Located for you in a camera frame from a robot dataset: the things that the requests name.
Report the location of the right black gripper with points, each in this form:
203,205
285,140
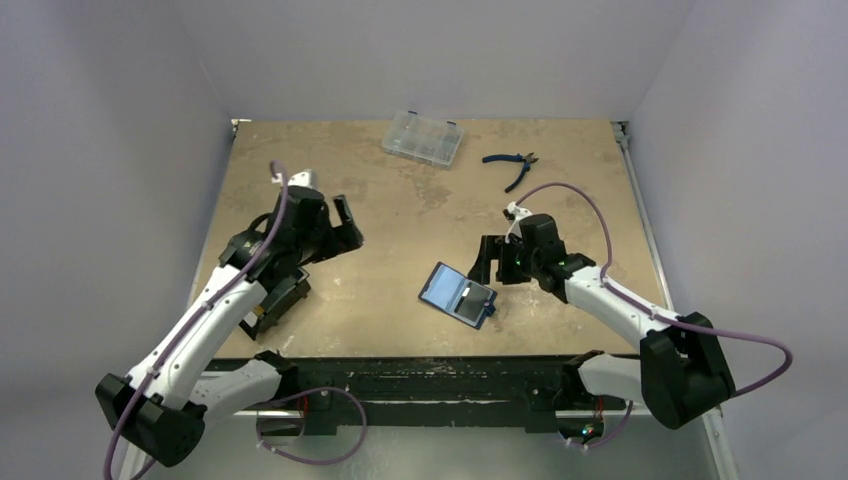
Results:
501,256

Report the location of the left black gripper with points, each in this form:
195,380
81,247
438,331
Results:
341,238

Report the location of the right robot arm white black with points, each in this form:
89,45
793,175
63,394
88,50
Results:
656,338

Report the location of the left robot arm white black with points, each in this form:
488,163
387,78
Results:
192,351

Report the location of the black card tray box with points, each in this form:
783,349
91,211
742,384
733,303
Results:
269,312

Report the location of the clear plastic organizer box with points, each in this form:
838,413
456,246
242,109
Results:
428,141

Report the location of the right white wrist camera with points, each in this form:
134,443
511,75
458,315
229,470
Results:
514,214

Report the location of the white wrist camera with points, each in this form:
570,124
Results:
306,179
514,214

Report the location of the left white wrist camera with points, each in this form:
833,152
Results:
306,179

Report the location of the black aluminium mounting rail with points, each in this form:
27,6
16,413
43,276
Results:
523,392

